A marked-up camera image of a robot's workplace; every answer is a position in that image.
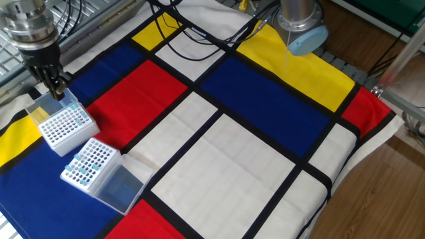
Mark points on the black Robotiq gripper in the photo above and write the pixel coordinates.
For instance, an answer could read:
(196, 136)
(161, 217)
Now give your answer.
(41, 56)

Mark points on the white pipette tip holder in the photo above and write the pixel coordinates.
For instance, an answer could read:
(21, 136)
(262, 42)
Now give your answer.
(109, 156)
(73, 142)

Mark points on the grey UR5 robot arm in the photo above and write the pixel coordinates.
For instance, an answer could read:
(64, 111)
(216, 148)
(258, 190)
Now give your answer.
(30, 26)

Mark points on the Mondrian pattern tablecloth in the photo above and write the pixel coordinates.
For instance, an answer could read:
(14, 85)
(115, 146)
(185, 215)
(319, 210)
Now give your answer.
(249, 166)

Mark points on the aluminium frame post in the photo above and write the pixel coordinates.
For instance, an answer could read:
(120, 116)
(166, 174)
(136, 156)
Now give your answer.
(401, 57)

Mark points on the aluminium frame beam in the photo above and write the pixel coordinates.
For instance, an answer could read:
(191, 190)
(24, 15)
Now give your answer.
(405, 106)

